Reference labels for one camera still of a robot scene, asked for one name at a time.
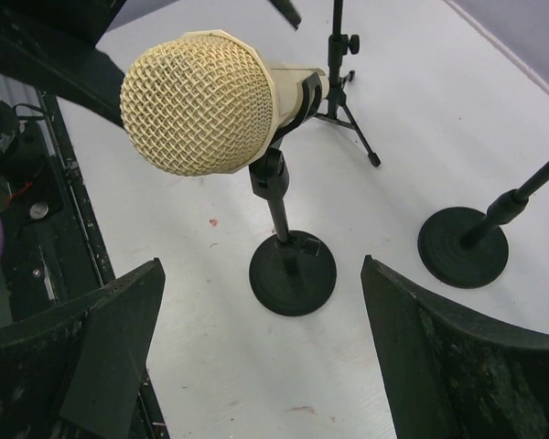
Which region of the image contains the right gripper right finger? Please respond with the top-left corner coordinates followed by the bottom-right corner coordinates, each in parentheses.
top-left (361, 256), bottom-right (549, 438)

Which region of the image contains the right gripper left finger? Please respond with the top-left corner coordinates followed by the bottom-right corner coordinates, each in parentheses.
top-left (0, 259), bottom-right (166, 438)

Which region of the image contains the black round-base stand front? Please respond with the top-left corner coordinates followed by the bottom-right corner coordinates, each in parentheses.
top-left (249, 73), bottom-right (337, 317)

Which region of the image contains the black round-base stand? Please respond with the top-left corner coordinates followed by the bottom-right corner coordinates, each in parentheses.
top-left (249, 73), bottom-right (337, 317)
top-left (417, 161), bottom-right (549, 289)

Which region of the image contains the beige gold microphone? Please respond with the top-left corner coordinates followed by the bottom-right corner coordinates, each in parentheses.
top-left (120, 30), bottom-right (329, 177)

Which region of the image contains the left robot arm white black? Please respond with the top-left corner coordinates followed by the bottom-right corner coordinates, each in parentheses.
top-left (0, 0), bottom-right (124, 127)

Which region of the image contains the black round-base stand rear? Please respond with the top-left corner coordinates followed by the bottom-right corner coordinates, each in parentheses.
top-left (417, 161), bottom-right (549, 289)

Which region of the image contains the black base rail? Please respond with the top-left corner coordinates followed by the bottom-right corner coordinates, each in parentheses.
top-left (0, 92), bottom-right (115, 328)

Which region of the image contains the black tripod stand shock mount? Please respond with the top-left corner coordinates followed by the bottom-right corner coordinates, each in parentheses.
top-left (267, 0), bottom-right (382, 168)

